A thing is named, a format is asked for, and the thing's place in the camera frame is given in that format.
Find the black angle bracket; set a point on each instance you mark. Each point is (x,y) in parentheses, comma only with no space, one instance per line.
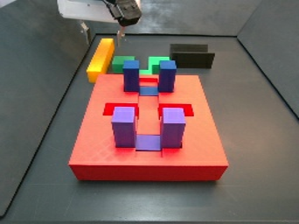
(191,56)

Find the green stepped block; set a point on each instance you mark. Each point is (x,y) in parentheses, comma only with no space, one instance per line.
(154,64)

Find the purple U block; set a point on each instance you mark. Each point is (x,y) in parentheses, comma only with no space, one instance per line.
(150,132)

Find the red board base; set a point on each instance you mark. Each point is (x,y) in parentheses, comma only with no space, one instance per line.
(196,161)

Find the long yellow block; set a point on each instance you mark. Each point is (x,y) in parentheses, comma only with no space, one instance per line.
(100,60)

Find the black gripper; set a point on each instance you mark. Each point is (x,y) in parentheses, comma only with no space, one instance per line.
(126,12)

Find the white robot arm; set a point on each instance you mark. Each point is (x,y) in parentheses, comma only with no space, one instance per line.
(87,10)

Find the dark blue U block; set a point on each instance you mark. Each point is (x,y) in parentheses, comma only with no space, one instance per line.
(150,85)

